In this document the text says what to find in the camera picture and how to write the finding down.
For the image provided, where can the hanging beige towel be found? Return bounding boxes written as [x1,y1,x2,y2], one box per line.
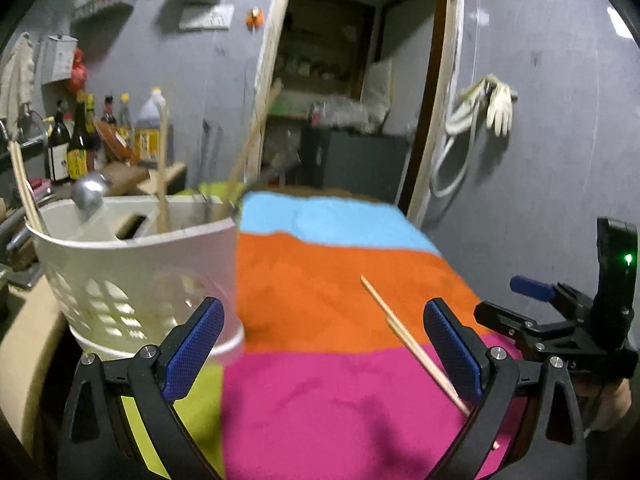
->
[1,32,35,141]

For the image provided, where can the dark grey cabinet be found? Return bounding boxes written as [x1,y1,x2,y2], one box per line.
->
[298,128,409,204]

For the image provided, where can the white plastic utensil holder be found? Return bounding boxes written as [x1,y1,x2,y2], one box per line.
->
[32,195,245,365]

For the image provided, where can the white gloves on wall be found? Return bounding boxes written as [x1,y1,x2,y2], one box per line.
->
[445,74,518,136]

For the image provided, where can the wooden cutting board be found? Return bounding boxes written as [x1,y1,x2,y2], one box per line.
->
[102,162,186,196]

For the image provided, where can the large oil jug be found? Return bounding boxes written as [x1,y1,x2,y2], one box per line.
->
[134,87,166,168]

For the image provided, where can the dark soy sauce bottle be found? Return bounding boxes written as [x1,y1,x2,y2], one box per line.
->
[66,91,91,181]

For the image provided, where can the multicolour striped cloth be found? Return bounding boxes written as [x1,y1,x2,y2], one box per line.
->
[119,184,532,480]

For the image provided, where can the bamboo chopstick paired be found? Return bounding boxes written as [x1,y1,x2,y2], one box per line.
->
[386,318,501,451]
[360,275,471,417]

